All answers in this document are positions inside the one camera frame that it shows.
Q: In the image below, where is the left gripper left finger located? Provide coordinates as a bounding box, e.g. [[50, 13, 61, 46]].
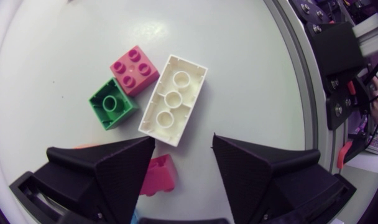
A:
[[32, 136, 156, 224]]

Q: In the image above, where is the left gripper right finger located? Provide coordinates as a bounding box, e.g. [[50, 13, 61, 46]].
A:
[[211, 133, 346, 224]]

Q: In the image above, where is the magenta toy brick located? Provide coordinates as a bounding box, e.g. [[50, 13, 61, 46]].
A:
[[139, 154, 178, 197]]

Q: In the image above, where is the small green toy brick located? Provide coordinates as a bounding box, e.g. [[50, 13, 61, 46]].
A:
[[88, 77, 140, 131]]

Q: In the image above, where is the large white toy brick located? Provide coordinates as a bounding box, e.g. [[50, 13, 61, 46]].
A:
[[137, 54, 208, 147]]

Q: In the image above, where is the small salmon pink toy brick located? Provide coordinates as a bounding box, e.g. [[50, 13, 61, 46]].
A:
[[109, 45, 160, 97]]

